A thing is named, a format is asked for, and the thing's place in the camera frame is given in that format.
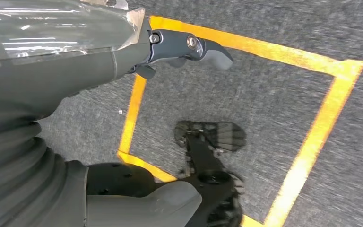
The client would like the yellow floor tape square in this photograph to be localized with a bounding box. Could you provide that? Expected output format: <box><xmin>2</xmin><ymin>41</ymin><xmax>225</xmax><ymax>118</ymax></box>
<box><xmin>117</xmin><ymin>16</ymin><xmax>363</xmax><ymax>227</ymax></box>

